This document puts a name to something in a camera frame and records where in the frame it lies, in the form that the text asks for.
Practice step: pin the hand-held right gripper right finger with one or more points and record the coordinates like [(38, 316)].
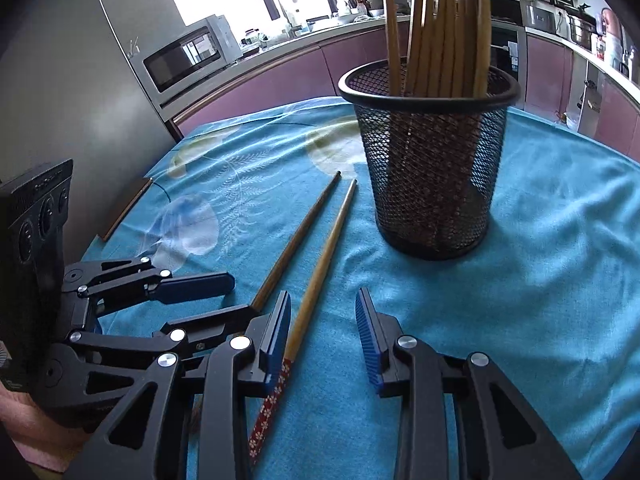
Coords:
[(367, 345)]

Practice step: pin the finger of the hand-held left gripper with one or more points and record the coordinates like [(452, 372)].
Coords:
[(210, 327), (195, 287)]

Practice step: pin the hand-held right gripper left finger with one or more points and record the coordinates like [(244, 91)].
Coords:
[(277, 340)]

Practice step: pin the dark red-tipped wooden chopstick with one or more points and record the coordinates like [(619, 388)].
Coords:
[(297, 240)]

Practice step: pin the black mesh cup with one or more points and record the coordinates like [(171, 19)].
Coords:
[(430, 200)]

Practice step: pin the bunch of bamboo chopsticks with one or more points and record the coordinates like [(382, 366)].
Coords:
[(440, 35)]

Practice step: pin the person's left forearm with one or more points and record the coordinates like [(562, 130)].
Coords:
[(30, 425)]

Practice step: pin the silver refrigerator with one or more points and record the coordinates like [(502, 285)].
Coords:
[(75, 85)]

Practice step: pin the blue floral tablecloth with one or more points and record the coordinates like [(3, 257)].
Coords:
[(550, 260)]

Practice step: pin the silver microwave oven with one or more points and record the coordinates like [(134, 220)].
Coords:
[(185, 60)]

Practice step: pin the purple cabinets under window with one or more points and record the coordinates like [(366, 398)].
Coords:
[(300, 70)]

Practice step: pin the black built-in oven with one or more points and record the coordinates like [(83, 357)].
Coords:
[(507, 60)]

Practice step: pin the purple cabinets beside oven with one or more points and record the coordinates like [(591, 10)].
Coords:
[(545, 70)]

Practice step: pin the silver countertop appliance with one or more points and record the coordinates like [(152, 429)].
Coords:
[(542, 19)]

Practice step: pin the silver cooking pot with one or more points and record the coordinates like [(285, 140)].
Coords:
[(581, 30)]

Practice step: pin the pink kettle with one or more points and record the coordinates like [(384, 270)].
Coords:
[(610, 35)]

